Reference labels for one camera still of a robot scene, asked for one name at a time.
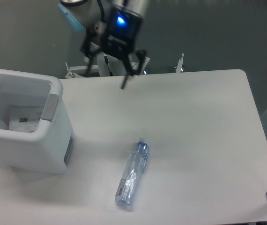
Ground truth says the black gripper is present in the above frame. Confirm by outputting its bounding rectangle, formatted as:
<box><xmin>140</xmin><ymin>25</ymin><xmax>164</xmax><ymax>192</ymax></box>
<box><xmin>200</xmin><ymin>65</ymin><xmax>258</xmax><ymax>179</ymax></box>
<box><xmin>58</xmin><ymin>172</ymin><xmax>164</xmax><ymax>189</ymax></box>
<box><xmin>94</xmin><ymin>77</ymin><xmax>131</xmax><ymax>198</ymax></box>
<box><xmin>80</xmin><ymin>6</ymin><xmax>146</xmax><ymax>90</ymax></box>

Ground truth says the crushed clear plastic bottle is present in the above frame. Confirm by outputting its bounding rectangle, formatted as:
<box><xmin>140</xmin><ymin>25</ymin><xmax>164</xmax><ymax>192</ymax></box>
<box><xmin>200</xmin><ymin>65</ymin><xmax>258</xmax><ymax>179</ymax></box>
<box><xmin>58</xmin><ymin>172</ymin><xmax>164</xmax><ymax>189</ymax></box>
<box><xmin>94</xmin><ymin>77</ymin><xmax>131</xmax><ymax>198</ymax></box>
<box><xmin>115</xmin><ymin>138</ymin><xmax>150</xmax><ymax>206</ymax></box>

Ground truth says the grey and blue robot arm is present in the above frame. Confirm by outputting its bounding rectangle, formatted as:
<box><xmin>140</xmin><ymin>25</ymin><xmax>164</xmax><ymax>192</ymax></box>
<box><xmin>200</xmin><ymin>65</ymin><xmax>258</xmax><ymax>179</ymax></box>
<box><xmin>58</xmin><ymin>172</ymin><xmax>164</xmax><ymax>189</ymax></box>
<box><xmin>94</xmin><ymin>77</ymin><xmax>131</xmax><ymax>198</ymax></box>
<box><xmin>58</xmin><ymin>0</ymin><xmax>149</xmax><ymax>89</ymax></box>

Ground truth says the white trash can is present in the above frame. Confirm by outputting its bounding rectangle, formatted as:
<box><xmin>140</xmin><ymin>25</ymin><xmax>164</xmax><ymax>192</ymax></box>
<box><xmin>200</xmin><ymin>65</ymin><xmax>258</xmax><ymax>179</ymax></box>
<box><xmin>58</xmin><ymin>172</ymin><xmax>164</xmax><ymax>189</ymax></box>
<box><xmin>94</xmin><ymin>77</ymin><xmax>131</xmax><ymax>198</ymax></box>
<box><xmin>0</xmin><ymin>69</ymin><xmax>75</xmax><ymax>174</ymax></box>

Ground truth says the black cable on pedestal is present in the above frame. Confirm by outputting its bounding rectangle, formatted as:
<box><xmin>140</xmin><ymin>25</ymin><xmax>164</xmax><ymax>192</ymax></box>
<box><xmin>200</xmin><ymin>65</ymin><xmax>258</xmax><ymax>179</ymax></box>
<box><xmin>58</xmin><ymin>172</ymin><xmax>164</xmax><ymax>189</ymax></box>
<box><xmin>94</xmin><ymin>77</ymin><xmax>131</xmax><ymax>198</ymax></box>
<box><xmin>104</xmin><ymin>53</ymin><xmax>114</xmax><ymax>76</ymax></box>

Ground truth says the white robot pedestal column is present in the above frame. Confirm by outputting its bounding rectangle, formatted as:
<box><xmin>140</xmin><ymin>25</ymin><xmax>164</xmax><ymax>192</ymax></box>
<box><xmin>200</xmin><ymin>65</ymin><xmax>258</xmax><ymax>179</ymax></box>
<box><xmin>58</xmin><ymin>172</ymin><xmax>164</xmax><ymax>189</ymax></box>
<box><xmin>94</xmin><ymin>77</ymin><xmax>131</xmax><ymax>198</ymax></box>
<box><xmin>84</xmin><ymin>21</ymin><xmax>134</xmax><ymax>77</ymax></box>

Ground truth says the white pedestal base frame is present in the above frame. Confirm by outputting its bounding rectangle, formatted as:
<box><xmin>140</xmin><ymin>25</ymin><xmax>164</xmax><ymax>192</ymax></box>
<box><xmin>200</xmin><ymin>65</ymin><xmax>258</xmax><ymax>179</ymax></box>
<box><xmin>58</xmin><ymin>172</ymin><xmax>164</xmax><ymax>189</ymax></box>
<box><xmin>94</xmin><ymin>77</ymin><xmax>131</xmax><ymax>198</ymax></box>
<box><xmin>65</xmin><ymin>53</ymin><xmax>185</xmax><ymax>79</ymax></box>

